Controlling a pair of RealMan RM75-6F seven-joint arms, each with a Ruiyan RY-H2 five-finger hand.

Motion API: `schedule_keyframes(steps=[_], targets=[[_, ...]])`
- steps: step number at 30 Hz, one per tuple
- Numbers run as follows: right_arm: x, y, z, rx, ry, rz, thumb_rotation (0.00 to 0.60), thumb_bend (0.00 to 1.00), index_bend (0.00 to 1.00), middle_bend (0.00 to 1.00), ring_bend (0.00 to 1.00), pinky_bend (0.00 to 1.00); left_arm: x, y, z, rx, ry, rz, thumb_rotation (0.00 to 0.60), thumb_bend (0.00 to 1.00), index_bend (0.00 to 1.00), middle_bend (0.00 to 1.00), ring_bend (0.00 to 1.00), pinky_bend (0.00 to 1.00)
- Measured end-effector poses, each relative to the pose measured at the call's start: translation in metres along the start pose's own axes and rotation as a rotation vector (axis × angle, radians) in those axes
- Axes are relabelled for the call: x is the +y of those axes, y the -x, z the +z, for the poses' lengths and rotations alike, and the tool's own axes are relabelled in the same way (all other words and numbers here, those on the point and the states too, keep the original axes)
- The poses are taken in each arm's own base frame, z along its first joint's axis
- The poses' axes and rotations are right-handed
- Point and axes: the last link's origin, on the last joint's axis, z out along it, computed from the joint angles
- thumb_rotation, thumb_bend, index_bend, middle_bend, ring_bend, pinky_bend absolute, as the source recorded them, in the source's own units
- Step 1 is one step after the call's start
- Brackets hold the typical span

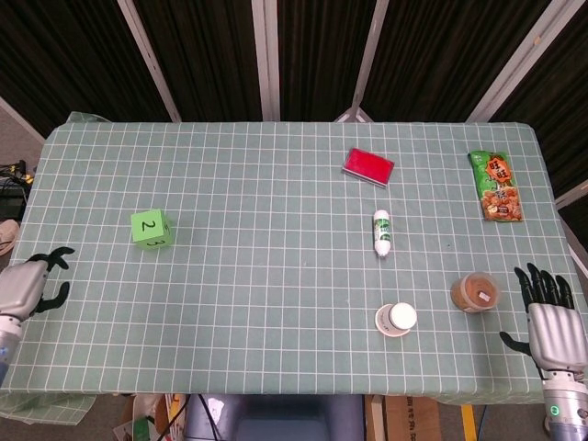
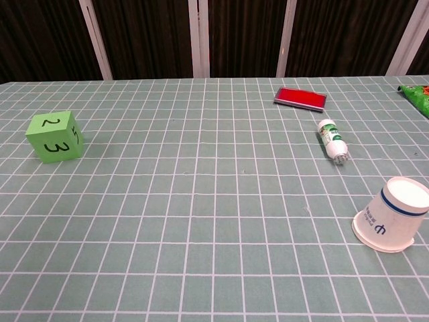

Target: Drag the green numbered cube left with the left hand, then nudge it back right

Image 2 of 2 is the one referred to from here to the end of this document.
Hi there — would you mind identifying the green numbered foam die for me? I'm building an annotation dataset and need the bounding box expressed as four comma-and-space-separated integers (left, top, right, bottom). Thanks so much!
25, 111, 84, 164

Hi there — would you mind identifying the green grid tablecloth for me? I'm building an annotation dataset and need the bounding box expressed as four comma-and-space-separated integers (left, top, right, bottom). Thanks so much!
0, 74, 429, 322

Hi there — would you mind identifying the red ink pad box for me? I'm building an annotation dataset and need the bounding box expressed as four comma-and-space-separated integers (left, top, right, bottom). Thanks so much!
273, 86, 328, 112

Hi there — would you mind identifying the white bottle with green label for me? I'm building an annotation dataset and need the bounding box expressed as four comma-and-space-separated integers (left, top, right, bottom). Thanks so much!
316, 118, 349, 166

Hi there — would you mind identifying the white paper cup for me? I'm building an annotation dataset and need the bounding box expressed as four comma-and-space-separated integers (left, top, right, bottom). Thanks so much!
351, 176, 429, 253

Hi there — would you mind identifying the green snack bag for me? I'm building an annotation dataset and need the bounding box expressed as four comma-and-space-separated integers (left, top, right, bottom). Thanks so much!
397, 84, 429, 119

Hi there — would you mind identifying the white partition post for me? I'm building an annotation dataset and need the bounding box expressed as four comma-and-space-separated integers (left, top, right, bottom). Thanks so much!
385, 0, 429, 76
187, 0, 210, 78
79, 0, 113, 81
276, 0, 298, 78

